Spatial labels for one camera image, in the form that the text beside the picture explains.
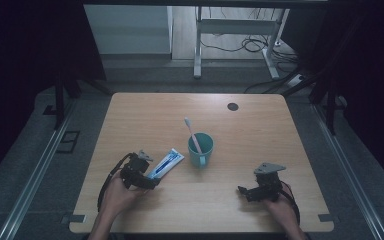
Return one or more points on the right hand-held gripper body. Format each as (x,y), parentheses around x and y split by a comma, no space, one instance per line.
(270,183)

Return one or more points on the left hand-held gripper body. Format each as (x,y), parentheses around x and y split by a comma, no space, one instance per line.
(135,168)

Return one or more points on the white and blue toothpaste tube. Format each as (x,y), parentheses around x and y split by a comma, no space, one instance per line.
(165,164)

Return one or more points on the teal cup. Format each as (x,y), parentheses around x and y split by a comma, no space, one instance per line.
(200,151)

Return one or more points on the white toothbrush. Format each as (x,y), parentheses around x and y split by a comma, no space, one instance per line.
(192,133)

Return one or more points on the person's right hand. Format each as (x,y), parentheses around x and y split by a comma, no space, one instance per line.
(285,208)

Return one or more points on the person's left hand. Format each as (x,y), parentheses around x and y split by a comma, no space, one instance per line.
(118,196)

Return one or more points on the dark round table grommet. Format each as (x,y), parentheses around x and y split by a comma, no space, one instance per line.
(233,106)

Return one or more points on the black metal stand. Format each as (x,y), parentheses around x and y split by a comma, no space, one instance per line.
(59,100)
(330,110)

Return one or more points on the white power strip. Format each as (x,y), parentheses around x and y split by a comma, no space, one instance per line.
(296,80)

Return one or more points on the white panel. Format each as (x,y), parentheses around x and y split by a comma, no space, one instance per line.
(126,30)

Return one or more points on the grey table bracket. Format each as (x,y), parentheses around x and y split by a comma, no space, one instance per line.
(75,218)
(325,217)

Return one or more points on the metal floor rail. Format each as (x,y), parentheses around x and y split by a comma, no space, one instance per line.
(36,166)
(346,166)

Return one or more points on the white desk frame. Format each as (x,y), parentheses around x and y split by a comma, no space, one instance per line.
(197,50)

